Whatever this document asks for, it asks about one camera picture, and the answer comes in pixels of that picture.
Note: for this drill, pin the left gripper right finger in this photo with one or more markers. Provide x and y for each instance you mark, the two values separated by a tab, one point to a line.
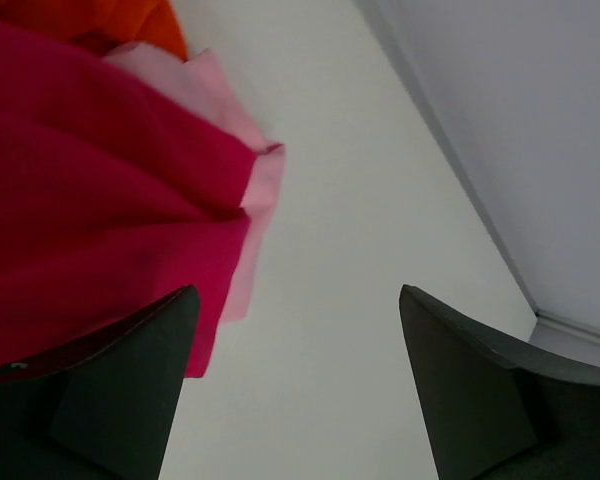
494	406

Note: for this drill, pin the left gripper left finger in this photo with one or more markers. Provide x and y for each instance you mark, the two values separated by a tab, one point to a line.
101	406

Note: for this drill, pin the magenta t shirt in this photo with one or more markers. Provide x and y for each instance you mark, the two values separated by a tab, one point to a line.
111	197

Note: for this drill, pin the pink folded t shirt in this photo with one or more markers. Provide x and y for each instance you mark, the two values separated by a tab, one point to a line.
201	87

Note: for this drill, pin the orange folded t shirt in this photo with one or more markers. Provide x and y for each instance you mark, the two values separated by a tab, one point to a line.
99	26

